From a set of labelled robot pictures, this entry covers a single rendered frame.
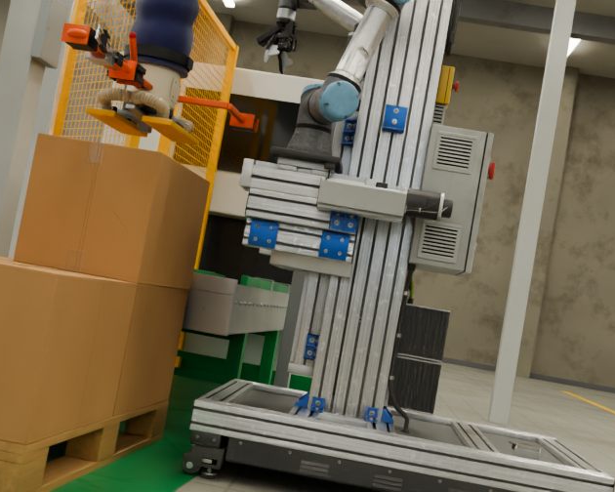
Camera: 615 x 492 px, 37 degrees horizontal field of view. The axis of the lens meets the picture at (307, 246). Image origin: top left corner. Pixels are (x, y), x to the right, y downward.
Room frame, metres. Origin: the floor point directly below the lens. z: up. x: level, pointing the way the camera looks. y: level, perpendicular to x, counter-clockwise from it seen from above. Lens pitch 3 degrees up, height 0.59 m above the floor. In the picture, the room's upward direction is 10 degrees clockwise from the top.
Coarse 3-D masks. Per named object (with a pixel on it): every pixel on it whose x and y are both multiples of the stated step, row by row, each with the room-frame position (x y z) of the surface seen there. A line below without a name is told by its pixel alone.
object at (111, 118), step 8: (88, 112) 2.89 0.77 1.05; (96, 112) 2.88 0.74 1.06; (104, 112) 2.88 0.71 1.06; (112, 112) 2.88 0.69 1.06; (104, 120) 2.98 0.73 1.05; (112, 120) 2.95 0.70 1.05; (120, 120) 2.94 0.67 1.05; (128, 120) 3.00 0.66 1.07; (120, 128) 3.10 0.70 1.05; (128, 128) 3.06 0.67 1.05; (136, 128) 3.08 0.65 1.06; (144, 136) 3.19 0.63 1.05
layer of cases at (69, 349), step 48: (0, 288) 2.13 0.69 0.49; (48, 288) 2.11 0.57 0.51; (96, 288) 2.37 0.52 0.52; (144, 288) 2.78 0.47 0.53; (0, 336) 2.12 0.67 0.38; (48, 336) 2.12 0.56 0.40; (96, 336) 2.43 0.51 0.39; (144, 336) 2.87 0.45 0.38; (0, 384) 2.12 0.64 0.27; (48, 384) 2.17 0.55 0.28; (96, 384) 2.50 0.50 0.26; (144, 384) 2.96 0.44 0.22; (0, 432) 2.12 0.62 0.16; (48, 432) 2.23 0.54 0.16
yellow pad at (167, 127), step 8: (144, 120) 2.86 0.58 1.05; (152, 120) 2.85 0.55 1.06; (160, 120) 2.85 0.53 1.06; (168, 120) 2.85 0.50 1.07; (160, 128) 2.94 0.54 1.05; (168, 128) 2.91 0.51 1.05; (176, 128) 2.90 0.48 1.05; (168, 136) 3.08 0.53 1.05; (176, 136) 3.05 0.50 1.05; (184, 136) 3.02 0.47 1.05; (192, 136) 3.10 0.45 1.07
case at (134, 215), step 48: (48, 144) 2.75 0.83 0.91; (96, 144) 2.73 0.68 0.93; (48, 192) 2.75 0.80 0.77; (96, 192) 2.73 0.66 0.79; (144, 192) 2.70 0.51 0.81; (192, 192) 3.10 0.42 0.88; (48, 240) 2.74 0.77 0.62; (96, 240) 2.72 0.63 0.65; (144, 240) 2.70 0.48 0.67; (192, 240) 3.20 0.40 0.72
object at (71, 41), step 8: (64, 24) 2.41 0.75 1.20; (72, 24) 2.40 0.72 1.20; (64, 32) 2.41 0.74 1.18; (88, 32) 2.40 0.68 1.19; (64, 40) 2.41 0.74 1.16; (72, 40) 2.40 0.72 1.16; (80, 40) 2.40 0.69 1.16; (88, 40) 2.40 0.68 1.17; (96, 40) 2.45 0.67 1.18; (72, 48) 2.48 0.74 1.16; (80, 48) 2.46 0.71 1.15; (88, 48) 2.44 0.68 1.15; (96, 48) 2.46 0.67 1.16
